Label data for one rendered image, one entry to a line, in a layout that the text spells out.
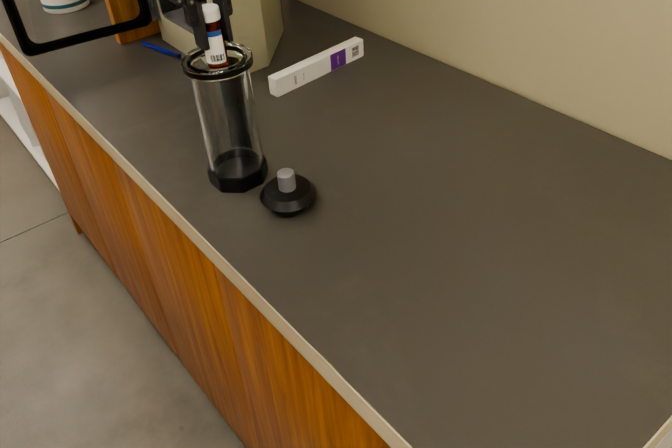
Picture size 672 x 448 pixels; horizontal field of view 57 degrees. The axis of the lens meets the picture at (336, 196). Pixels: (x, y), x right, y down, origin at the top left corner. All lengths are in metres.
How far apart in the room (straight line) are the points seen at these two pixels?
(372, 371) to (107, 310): 1.61
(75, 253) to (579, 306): 2.03
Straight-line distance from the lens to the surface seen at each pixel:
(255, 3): 1.39
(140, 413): 1.98
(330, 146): 1.14
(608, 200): 1.06
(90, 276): 2.44
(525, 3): 1.29
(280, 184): 0.97
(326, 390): 0.94
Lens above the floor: 1.57
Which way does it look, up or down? 38 degrees down
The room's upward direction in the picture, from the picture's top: 4 degrees counter-clockwise
